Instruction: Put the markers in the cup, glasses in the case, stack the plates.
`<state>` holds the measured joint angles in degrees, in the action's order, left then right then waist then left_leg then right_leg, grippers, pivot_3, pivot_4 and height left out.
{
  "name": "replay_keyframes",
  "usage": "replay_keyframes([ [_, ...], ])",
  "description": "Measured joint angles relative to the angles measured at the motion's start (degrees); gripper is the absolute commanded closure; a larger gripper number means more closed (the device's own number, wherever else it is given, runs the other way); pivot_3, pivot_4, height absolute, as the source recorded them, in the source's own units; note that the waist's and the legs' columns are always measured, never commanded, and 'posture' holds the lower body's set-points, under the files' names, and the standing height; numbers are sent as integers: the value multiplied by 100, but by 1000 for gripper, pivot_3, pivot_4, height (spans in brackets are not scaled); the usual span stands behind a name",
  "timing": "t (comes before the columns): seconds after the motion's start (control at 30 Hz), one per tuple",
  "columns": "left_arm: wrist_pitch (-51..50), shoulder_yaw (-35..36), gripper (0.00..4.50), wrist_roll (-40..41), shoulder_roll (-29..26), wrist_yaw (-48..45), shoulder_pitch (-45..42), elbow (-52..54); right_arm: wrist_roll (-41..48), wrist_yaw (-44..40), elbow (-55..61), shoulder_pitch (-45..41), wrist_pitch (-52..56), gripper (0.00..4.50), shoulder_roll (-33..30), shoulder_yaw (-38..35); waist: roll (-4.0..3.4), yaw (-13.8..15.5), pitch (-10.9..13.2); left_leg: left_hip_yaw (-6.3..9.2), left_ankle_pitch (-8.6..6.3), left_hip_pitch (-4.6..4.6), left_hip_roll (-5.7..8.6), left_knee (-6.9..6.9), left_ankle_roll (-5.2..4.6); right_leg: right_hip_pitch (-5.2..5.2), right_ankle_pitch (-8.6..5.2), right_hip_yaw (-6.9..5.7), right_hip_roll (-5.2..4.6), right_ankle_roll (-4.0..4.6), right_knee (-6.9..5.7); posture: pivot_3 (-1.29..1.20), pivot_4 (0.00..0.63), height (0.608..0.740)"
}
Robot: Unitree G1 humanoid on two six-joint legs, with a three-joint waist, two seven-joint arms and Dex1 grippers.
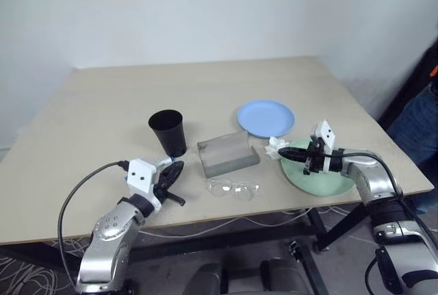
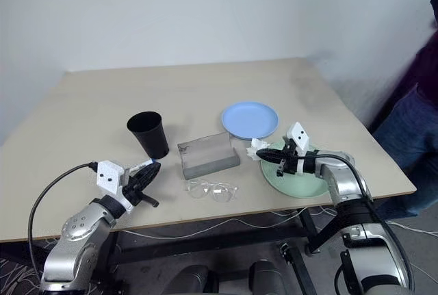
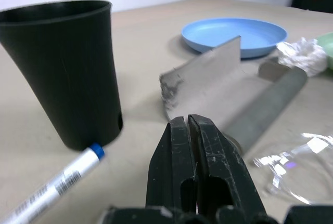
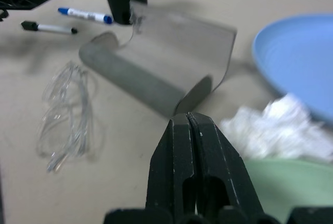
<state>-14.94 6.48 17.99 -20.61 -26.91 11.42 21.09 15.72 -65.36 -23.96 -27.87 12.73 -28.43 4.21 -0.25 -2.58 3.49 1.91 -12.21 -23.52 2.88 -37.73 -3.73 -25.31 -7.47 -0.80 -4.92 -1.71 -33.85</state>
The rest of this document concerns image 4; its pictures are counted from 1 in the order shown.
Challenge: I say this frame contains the green plate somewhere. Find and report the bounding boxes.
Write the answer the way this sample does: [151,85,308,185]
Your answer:
[243,157,333,224]

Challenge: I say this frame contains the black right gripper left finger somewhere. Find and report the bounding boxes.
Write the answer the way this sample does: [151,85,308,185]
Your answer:
[145,113,196,210]

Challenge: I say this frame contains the blue plate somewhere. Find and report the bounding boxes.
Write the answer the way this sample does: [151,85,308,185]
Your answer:
[251,13,333,126]

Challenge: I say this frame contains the black whiteboard marker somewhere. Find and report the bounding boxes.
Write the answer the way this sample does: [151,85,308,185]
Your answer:
[20,20,78,35]

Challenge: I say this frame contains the crumpled white tissue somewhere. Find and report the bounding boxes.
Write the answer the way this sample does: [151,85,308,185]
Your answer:
[220,93,333,162]

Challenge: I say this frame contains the grey felt glasses case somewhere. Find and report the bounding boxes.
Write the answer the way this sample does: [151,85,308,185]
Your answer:
[79,0,238,118]

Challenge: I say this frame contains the blue whiteboard marker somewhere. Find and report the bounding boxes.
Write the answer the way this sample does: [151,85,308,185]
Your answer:
[57,7,114,24]

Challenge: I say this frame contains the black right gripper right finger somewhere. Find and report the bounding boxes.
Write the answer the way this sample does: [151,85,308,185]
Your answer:
[187,112,264,217]

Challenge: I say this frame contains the clear plastic glasses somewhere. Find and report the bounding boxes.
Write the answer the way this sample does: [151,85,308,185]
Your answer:
[36,61,98,174]

